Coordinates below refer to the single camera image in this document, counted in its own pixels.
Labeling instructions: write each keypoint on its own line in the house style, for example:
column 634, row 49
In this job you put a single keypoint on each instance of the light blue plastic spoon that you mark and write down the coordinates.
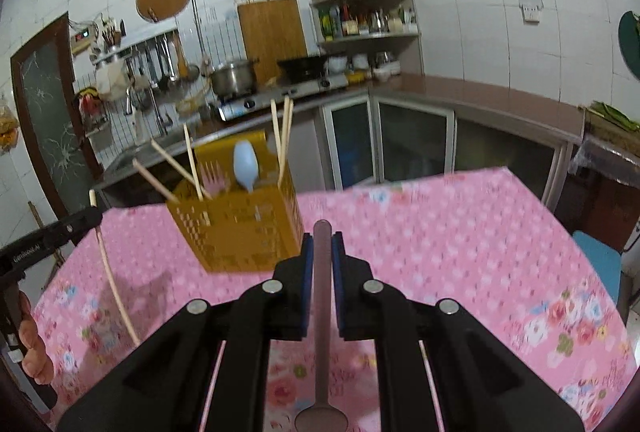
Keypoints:
column 245, row 165

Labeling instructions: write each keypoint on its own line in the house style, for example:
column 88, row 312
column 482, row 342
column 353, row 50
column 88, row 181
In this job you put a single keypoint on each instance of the wall utensil rack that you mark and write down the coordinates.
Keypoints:
column 152, row 58

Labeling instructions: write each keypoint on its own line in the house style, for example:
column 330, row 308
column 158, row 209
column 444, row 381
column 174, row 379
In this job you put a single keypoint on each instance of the metal spoon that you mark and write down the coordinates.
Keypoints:
column 322, row 416

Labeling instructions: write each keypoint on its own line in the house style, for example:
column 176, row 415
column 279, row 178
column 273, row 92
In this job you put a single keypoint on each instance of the wooden cutting board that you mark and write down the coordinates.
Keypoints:
column 272, row 31

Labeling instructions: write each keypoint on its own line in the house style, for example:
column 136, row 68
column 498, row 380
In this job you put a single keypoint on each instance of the steel gas stove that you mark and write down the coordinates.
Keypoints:
column 248, row 105

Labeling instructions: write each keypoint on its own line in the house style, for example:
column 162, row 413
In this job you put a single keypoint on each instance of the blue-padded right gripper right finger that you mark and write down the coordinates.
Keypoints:
column 353, row 313

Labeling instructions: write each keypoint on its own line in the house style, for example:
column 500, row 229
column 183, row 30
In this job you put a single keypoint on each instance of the white wall socket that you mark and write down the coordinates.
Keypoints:
column 531, row 10

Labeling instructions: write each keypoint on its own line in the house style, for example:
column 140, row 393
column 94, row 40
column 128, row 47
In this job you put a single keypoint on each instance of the green round wall board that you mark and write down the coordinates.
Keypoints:
column 629, row 41

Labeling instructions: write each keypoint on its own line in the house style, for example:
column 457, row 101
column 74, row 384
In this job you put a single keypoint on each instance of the blue stool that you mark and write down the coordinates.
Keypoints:
column 606, row 261

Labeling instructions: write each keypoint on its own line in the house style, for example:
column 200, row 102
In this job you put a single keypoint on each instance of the corner wall shelf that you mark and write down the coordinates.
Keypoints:
column 363, row 25

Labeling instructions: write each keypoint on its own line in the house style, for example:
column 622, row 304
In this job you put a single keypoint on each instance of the dark glass door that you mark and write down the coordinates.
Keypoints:
column 43, row 87

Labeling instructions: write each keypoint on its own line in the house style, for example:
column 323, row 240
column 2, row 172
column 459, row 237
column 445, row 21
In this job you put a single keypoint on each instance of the pink floral tablecloth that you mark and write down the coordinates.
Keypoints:
column 481, row 238

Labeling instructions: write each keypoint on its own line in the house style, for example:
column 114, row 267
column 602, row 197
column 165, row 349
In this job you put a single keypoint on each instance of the steel faucet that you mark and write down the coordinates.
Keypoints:
column 141, row 100

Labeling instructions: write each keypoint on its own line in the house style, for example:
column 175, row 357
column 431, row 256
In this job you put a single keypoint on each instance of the black wok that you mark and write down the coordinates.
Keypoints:
column 310, row 67

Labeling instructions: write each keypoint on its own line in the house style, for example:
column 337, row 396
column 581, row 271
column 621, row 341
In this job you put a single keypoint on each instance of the pink plastic fork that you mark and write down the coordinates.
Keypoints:
column 214, row 180

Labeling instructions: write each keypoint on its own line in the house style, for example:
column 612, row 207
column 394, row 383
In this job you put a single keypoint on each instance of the kitchen counter cabinet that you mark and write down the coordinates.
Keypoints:
column 414, row 126

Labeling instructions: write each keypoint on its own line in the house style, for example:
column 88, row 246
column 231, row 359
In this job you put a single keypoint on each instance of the steel sink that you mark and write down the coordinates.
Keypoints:
column 144, row 153

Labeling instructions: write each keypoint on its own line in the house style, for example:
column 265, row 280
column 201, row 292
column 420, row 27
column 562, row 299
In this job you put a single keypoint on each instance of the wooden chopstick in holder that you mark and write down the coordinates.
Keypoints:
column 149, row 177
column 190, row 177
column 189, row 151

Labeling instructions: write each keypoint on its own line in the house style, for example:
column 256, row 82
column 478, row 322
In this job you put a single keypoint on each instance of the wooden chopstick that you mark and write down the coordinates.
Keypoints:
column 149, row 177
column 277, row 134
column 189, row 151
column 190, row 177
column 113, row 286

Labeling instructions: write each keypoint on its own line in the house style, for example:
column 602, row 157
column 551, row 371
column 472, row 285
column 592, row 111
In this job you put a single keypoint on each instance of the golden perforated utensil holder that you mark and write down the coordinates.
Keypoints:
column 234, row 230

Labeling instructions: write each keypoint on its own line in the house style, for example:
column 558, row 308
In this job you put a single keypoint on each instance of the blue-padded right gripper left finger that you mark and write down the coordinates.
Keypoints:
column 293, row 300

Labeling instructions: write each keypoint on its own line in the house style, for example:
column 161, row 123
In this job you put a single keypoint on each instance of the steel cooking pot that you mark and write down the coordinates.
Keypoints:
column 234, row 78

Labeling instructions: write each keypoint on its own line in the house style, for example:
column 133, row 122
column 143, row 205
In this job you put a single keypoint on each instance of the left hand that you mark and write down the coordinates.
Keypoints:
column 36, row 362

